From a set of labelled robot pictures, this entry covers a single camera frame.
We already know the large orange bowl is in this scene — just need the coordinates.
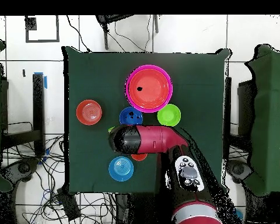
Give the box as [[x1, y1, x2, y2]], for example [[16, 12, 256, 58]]
[[128, 68, 170, 110]]

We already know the small light blue bowl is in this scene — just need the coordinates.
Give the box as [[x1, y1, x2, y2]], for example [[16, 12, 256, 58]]
[[108, 156, 135, 182]]

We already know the black metal stand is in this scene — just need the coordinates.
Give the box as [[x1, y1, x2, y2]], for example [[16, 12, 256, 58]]
[[223, 76, 256, 159], [1, 73, 46, 157]]

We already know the black floor cable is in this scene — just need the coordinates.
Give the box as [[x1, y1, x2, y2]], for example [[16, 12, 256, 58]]
[[66, 15, 92, 53], [113, 15, 153, 53]]

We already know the black camera tripod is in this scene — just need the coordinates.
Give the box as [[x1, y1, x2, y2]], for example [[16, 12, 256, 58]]
[[94, 14, 160, 51]]

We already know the tangled cable bundle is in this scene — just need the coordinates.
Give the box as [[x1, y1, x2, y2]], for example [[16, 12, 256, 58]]
[[2, 135, 116, 224]]

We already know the large pink bowl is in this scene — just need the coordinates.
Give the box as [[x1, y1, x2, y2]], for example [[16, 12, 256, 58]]
[[125, 64, 174, 114]]

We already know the blue tape strip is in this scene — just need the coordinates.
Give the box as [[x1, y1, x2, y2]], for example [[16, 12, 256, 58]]
[[33, 71, 48, 90]]

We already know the dark green tablecloth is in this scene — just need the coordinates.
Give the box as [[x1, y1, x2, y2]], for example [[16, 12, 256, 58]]
[[61, 45, 232, 195]]

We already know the orange cup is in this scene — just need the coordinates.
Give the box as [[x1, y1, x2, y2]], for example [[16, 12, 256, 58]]
[[131, 153, 148, 162]]

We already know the small dark blue bowl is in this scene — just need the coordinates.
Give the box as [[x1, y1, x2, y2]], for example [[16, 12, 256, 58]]
[[119, 106, 144, 126]]

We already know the black power brick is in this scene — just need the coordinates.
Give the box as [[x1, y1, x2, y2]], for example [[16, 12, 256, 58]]
[[56, 186, 82, 221]]

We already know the small green bowl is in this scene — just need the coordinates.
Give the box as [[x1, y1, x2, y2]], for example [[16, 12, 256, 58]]
[[156, 103, 182, 127]]

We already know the blue disc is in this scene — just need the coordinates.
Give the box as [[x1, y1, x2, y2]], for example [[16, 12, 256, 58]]
[[234, 208, 244, 221]]

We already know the small orange bowl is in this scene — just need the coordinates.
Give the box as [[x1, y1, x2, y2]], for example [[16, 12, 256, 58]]
[[76, 99, 103, 126]]

